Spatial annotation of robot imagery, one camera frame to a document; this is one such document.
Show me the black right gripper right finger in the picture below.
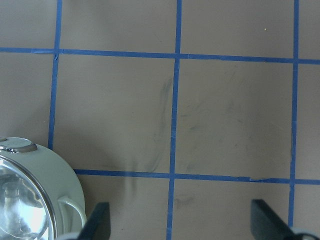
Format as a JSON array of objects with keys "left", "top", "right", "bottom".
[{"left": 250, "top": 199, "right": 295, "bottom": 240}]

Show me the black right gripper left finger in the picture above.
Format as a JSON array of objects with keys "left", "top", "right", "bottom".
[{"left": 79, "top": 202, "right": 111, "bottom": 240}]

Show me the glass pot lid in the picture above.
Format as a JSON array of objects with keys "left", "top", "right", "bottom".
[{"left": 0, "top": 156, "right": 57, "bottom": 240}]

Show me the pale green electric pot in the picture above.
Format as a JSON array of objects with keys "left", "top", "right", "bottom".
[{"left": 0, "top": 136, "right": 87, "bottom": 240}]

